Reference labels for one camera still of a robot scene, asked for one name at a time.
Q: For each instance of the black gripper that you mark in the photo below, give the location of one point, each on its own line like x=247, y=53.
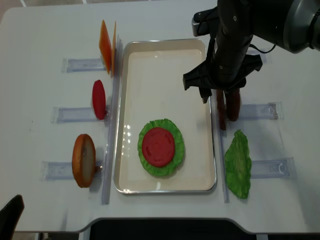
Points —
x=227, y=64

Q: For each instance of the brown meat patty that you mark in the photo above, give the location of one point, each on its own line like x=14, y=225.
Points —
x=221, y=109
x=233, y=104

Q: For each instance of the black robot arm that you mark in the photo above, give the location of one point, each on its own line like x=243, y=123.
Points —
x=292, y=25

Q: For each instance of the green lettuce leaf on tray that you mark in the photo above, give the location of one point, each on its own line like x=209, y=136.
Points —
x=179, y=148

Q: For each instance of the upright green lettuce leaf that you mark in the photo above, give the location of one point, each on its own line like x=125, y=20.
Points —
x=238, y=165

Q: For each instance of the red tomato slice on tray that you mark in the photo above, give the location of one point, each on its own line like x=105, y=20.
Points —
x=158, y=147

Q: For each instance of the orange cheese slice right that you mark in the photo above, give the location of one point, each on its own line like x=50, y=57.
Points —
x=113, y=53

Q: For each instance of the orange cheese slice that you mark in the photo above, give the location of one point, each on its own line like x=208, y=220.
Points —
x=105, y=47
x=113, y=53

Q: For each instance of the upright red tomato slice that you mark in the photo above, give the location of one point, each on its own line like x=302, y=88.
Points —
x=99, y=100

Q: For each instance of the orange cheese slice left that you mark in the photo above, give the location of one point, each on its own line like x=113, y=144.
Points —
x=105, y=47

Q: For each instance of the white rectangular metal tray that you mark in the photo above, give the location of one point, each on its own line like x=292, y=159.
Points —
x=152, y=89

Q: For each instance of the clear acrylic rack right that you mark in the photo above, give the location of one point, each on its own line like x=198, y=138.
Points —
x=258, y=128

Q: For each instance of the upright cut bun half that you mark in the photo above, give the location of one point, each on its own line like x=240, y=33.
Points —
x=83, y=160

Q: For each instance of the black chair corner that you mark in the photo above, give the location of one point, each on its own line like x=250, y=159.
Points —
x=9, y=217

